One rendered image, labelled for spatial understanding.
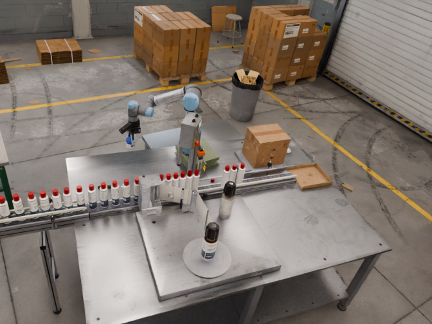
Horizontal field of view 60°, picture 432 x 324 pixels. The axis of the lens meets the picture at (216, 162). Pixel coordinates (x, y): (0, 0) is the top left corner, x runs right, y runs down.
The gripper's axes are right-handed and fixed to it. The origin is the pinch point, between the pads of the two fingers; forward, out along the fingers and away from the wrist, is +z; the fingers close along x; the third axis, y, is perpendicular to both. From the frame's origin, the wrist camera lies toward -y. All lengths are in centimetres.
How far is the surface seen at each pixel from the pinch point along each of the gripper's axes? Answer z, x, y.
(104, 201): 5, -52, -38
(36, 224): 13, -48, -81
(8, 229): 14, -45, -97
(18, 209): 0, -43, -89
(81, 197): -2, -50, -52
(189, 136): -39, -59, 18
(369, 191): 101, -64, 278
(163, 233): 12, -89, -11
